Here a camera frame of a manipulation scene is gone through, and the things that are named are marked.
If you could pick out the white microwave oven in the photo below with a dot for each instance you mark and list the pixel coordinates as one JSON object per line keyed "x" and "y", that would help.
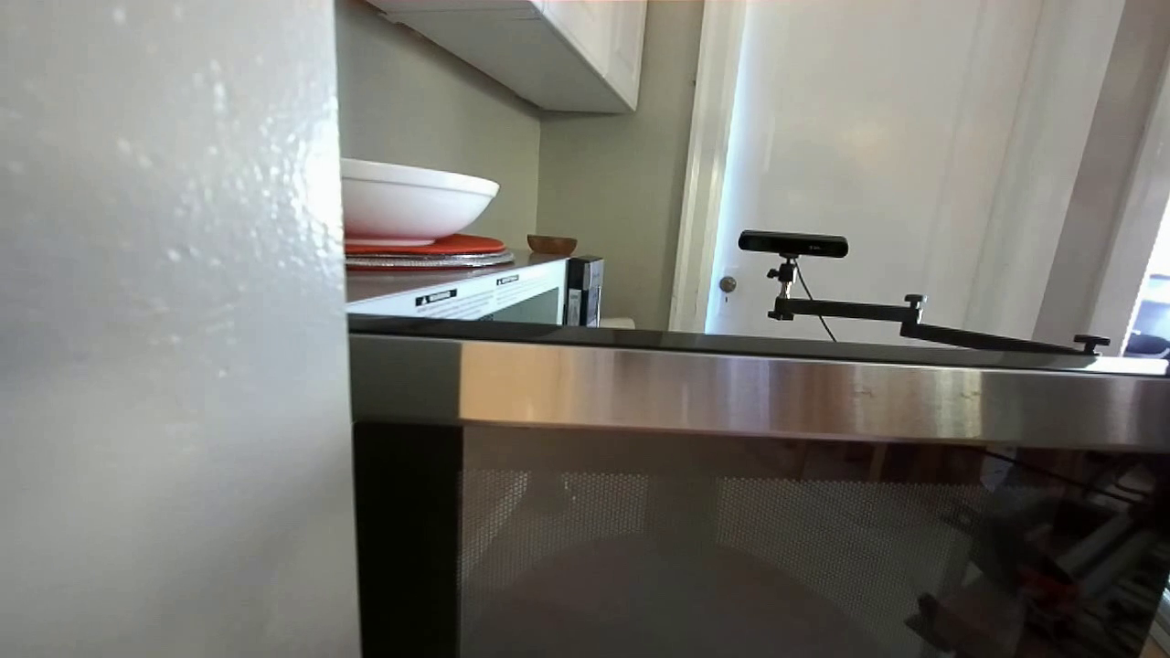
{"x": 525, "y": 290}

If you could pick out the red plate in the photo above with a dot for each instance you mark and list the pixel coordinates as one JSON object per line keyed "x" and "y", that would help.
{"x": 423, "y": 249}

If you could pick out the white ceramic bowl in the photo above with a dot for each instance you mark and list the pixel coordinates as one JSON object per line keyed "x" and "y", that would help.
{"x": 409, "y": 204}

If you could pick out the stainless steel oven front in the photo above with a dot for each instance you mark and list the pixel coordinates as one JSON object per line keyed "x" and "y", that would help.
{"x": 536, "y": 492}

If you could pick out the white fridge side panel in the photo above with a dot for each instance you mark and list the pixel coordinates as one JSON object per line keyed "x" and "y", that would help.
{"x": 172, "y": 351}

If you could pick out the white wall cabinet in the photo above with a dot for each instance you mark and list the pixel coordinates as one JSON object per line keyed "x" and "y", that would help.
{"x": 559, "y": 58}

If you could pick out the small wooden bowl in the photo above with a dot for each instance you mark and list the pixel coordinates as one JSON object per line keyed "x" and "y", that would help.
{"x": 548, "y": 248}

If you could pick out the black stereo camera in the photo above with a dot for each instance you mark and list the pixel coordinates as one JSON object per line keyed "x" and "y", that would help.
{"x": 829, "y": 248}

